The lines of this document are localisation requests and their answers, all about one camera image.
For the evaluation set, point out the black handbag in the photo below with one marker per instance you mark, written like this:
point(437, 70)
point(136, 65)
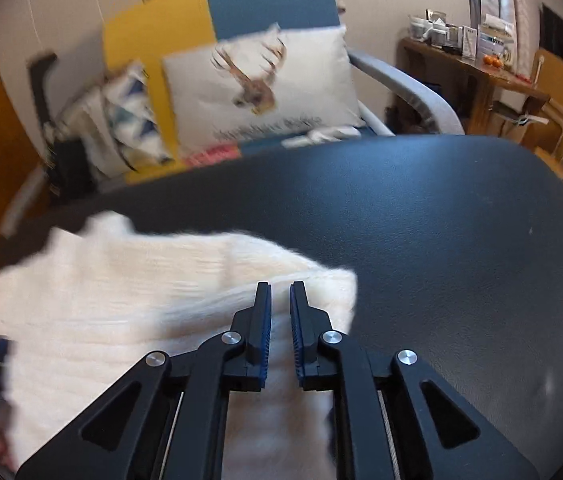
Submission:
point(68, 171)

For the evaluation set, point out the black rolled mat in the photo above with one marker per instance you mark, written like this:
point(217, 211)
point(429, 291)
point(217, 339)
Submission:
point(38, 70)

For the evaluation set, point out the deer print cushion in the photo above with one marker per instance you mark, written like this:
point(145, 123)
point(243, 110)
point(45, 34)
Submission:
point(253, 87)

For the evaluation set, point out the grey yellow blue armchair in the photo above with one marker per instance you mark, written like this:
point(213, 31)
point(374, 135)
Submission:
point(154, 29)

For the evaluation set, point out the wooden side table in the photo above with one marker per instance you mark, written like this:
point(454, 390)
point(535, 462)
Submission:
point(470, 87)

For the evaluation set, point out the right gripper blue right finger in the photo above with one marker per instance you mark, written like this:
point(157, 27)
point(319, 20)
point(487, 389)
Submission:
point(393, 415)

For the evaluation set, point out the wooden folding chair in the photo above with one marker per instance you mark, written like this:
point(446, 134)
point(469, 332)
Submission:
point(547, 77)

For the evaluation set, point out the cream knitted sweater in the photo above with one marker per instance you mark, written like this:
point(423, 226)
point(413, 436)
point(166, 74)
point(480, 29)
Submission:
point(90, 305)

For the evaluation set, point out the black television screen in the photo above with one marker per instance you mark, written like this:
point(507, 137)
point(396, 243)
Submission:
point(551, 31)

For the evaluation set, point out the oranges on table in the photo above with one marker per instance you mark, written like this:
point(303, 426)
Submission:
point(492, 61)

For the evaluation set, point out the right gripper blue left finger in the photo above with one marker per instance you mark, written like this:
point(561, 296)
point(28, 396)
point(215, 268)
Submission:
point(165, 418)

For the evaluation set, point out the geometric triangle print cushion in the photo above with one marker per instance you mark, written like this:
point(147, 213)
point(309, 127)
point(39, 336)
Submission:
point(114, 119)

